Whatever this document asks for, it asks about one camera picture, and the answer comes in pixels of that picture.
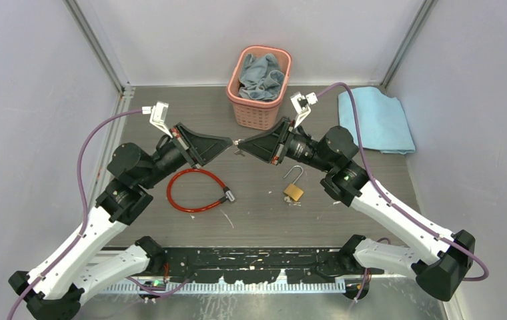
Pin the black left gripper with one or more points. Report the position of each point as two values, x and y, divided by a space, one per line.
199 148

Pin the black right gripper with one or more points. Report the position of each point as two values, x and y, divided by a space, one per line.
269 146

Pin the brass padlock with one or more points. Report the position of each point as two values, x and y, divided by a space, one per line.
292 190

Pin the silver padlock key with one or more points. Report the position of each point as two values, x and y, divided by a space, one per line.
291 202

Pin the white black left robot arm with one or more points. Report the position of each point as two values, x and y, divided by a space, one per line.
58 287

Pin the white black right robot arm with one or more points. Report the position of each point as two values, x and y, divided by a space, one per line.
436 258

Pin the pink plastic basket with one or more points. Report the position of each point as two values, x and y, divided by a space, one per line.
257 114

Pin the grey cloth in basket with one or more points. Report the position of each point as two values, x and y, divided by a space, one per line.
260 78

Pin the light blue folded towel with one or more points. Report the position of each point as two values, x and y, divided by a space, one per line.
382 121

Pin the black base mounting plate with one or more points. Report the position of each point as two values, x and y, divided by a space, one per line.
252 265

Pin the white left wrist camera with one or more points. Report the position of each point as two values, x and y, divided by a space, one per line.
157 116

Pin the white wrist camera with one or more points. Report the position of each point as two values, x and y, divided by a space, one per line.
302 105
157 116

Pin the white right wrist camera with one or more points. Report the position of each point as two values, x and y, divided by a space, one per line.
302 105

